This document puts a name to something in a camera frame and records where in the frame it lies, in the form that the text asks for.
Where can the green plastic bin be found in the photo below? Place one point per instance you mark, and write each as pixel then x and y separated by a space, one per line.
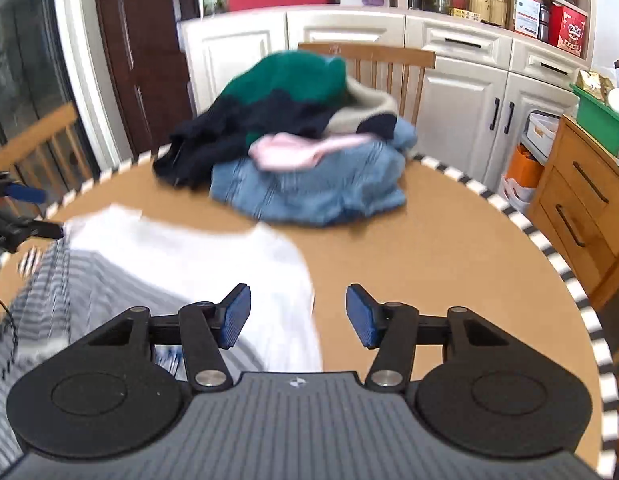
pixel 598 120

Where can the cream black knit garment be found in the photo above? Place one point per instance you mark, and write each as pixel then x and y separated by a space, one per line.
pixel 365 110

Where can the green navy sweater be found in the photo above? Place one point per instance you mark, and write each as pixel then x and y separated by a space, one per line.
pixel 291 91

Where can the orange bag on floor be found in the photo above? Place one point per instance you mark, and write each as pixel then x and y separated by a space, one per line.
pixel 524 168

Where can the white kitchen cabinet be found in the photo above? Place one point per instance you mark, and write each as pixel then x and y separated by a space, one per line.
pixel 475 104

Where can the red printed tin box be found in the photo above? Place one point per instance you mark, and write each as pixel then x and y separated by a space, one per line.
pixel 567 29

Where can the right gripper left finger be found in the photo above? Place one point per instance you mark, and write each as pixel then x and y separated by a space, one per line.
pixel 126 383

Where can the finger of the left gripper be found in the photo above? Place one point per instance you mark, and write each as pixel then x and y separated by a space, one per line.
pixel 10 188
pixel 16 230

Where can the white red carton box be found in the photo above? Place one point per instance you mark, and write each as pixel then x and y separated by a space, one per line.
pixel 526 17

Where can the pink garment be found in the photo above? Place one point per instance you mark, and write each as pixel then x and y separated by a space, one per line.
pixel 286 152

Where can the wooden chair behind table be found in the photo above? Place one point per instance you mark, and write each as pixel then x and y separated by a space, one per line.
pixel 398 71

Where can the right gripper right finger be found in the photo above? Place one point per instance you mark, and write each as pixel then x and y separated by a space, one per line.
pixel 472 384

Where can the wooden sideboard with drawers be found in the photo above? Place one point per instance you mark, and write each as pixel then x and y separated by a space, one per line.
pixel 576 205

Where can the dark wooden door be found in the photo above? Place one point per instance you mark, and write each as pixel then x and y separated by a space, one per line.
pixel 148 69

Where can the white black striped sweater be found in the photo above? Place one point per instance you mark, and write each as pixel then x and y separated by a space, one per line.
pixel 118 258

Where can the blue denim jacket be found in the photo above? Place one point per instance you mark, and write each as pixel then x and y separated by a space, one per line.
pixel 352 184

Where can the wooden chair at left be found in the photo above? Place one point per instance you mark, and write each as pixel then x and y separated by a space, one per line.
pixel 53 156

